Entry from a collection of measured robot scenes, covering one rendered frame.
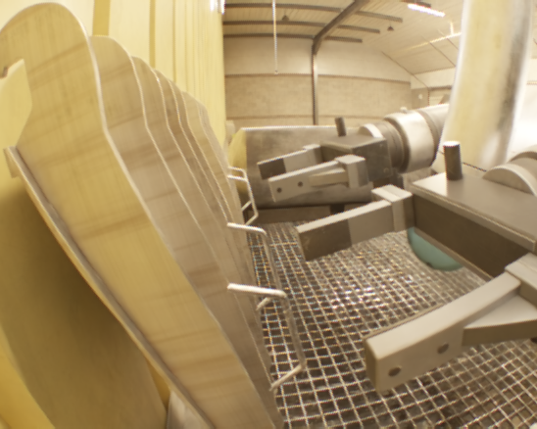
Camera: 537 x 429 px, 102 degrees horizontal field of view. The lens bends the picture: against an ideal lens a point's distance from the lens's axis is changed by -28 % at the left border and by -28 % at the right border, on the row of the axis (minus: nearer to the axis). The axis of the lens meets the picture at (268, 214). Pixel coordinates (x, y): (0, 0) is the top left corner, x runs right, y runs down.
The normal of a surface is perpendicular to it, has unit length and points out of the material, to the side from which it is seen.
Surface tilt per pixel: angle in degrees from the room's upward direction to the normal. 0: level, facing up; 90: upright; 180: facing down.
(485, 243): 103
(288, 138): 90
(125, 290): 90
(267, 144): 90
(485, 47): 89
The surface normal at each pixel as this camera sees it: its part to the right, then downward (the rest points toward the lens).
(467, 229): -0.96, 0.28
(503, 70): -0.41, 0.37
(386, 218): 0.13, 0.29
